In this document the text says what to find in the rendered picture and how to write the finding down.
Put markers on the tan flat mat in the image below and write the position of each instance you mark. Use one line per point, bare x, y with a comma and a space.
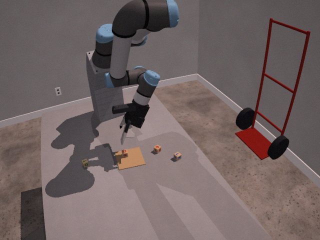
134, 159

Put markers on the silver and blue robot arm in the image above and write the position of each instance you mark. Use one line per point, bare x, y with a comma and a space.
129, 29

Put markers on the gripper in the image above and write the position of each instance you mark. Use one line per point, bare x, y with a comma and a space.
135, 118

